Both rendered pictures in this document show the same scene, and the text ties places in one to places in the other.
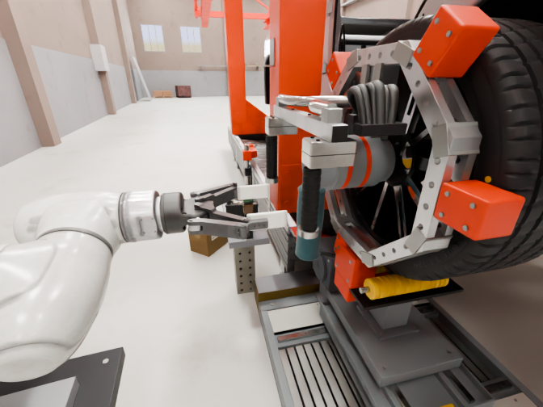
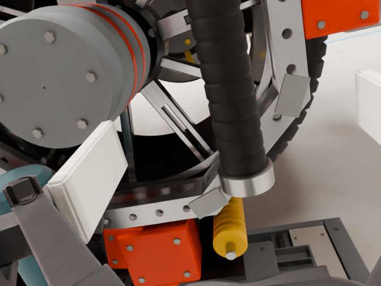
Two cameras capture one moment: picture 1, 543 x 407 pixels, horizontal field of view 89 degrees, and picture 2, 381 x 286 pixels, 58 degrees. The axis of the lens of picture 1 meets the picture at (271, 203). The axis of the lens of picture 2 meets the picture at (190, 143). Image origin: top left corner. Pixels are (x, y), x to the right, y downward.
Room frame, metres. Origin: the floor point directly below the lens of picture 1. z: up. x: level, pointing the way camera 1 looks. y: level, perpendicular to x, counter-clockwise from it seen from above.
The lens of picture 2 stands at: (0.45, 0.16, 0.89)
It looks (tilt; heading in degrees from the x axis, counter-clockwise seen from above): 22 degrees down; 293
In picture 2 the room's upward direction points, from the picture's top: 14 degrees counter-clockwise
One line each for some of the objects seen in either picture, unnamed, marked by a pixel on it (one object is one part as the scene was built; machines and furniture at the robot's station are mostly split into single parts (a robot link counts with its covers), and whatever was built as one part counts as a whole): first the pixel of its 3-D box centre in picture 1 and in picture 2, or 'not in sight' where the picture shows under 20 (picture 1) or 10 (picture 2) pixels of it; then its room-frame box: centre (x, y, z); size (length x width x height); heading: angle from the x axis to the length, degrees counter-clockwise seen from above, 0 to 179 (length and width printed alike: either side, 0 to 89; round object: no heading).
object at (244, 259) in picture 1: (243, 255); not in sight; (1.20, 0.14, 0.21); 0.10 x 0.10 x 0.42; 13
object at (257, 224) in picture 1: (254, 227); not in sight; (0.40, 0.03, 0.83); 0.05 x 0.03 x 0.01; 103
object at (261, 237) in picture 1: (242, 220); not in sight; (1.17, 0.14, 0.44); 0.43 x 0.17 x 0.03; 13
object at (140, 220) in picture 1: (145, 215); not in sight; (0.44, 0.22, 0.83); 0.09 x 0.06 x 0.09; 13
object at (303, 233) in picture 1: (309, 200); (229, 91); (0.51, -0.08, 0.83); 0.04 x 0.04 x 0.16
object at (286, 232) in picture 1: (253, 173); not in sight; (2.38, 0.16, 0.28); 2.47 x 0.09 x 0.22; 13
